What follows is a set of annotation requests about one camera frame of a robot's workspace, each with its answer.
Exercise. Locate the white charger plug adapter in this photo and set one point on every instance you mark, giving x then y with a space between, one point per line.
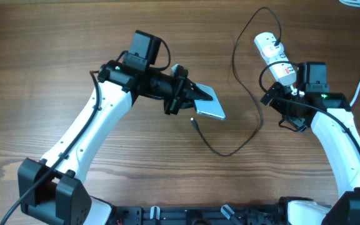
270 50

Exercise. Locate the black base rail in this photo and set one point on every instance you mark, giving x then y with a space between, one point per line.
260 214

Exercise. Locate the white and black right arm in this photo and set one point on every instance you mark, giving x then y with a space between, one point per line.
329 115

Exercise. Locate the white power strip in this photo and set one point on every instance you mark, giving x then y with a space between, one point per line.
282 72

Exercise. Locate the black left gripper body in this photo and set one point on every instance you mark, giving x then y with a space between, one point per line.
173 101

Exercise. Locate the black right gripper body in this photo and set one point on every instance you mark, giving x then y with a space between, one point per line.
287 109

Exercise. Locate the Galaxy S25 smartphone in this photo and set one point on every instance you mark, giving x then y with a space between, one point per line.
211 108

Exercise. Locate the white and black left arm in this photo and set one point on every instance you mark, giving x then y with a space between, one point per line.
52 189

